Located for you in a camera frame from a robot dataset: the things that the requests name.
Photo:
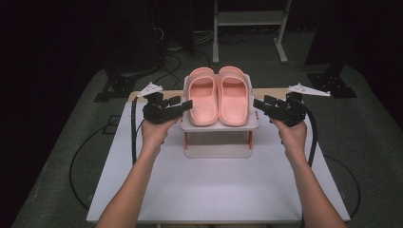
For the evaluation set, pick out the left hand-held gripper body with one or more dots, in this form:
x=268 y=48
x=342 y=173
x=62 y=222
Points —
x=157 y=112

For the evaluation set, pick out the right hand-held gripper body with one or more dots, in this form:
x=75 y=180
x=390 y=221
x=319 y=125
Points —
x=291 y=110

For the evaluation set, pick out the pink rubber slipper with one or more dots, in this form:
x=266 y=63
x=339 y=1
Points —
x=202 y=98
x=233 y=98

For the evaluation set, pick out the white two-tier shoe rack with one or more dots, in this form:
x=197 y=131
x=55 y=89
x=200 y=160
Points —
x=218 y=142

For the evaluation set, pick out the person's left hand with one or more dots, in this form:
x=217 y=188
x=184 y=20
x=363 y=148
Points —
x=155 y=134

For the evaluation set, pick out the person's right hand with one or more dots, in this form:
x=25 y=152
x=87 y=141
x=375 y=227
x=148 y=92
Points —
x=293 y=139

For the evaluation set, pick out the wooden table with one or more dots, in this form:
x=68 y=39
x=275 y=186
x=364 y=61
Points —
x=272 y=93

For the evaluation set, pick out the black stand base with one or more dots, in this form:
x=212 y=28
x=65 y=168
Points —
x=332 y=84
x=117 y=85

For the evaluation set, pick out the white table mat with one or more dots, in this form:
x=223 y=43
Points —
x=215 y=190

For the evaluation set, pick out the white metal desk frame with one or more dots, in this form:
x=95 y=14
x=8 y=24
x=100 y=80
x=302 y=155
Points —
x=250 y=17

